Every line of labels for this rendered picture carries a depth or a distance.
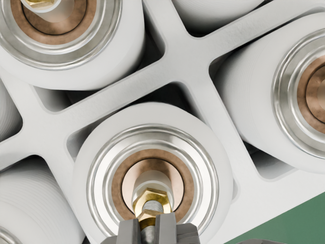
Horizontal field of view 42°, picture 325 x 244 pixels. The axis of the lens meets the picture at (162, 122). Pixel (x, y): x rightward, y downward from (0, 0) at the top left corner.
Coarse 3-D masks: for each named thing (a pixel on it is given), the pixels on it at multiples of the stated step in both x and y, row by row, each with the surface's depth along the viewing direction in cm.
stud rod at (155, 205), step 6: (144, 204) 20; (150, 204) 19; (156, 204) 19; (156, 210) 18; (162, 210) 19; (144, 228) 16; (150, 228) 16; (144, 234) 15; (150, 234) 15; (144, 240) 15; (150, 240) 15
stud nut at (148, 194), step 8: (144, 192) 20; (152, 192) 20; (160, 192) 20; (136, 200) 20; (144, 200) 20; (160, 200) 20; (168, 200) 20; (136, 208) 20; (168, 208) 20; (136, 216) 20
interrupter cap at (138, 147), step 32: (128, 128) 24; (160, 128) 24; (96, 160) 24; (128, 160) 24; (160, 160) 24; (192, 160) 24; (96, 192) 24; (128, 192) 24; (192, 192) 24; (96, 224) 24
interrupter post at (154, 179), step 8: (144, 176) 23; (152, 176) 22; (160, 176) 23; (136, 184) 22; (144, 184) 21; (152, 184) 21; (160, 184) 21; (168, 184) 22; (136, 192) 21; (168, 192) 21
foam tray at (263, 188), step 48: (144, 0) 31; (288, 0) 31; (192, 48) 31; (48, 96) 34; (96, 96) 31; (144, 96) 42; (192, 96) 31; (0, 144) 31; (48, 144) 31; (240, 144) 31; (240, 192) 32; (288, 192) 32
